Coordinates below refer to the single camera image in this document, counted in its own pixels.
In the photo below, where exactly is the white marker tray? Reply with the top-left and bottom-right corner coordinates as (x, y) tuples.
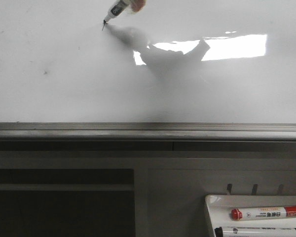
(205, 195), (296, 237)

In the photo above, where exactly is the red capped whiteboard marker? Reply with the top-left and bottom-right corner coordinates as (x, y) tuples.
(230, 206), (296, 221)

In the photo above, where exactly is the white whiteboard with grey frame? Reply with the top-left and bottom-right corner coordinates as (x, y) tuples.
(0, 0), (296, 141)

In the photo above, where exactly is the black capped marker in tray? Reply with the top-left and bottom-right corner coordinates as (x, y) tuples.
(215, 227), (296, 237)

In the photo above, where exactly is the black whiteboard marker with magnet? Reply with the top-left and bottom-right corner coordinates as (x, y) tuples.
(102, 0), (147, 30)

